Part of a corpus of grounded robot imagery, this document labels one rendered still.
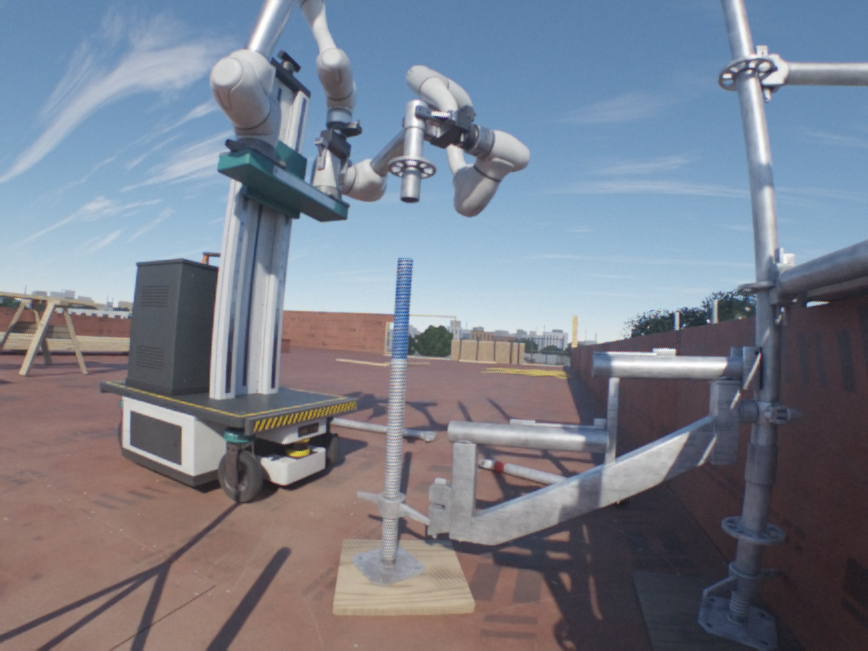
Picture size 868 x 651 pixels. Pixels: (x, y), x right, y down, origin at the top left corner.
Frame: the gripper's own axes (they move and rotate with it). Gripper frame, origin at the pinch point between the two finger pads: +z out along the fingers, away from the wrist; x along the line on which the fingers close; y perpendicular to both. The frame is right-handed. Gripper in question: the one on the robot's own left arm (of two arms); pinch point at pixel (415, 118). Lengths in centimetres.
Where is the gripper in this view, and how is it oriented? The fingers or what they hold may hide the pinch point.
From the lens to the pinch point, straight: 109.5
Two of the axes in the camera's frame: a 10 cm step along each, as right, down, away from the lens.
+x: -5.0, 0.2, 8.6
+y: -0.6, 10.0, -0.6
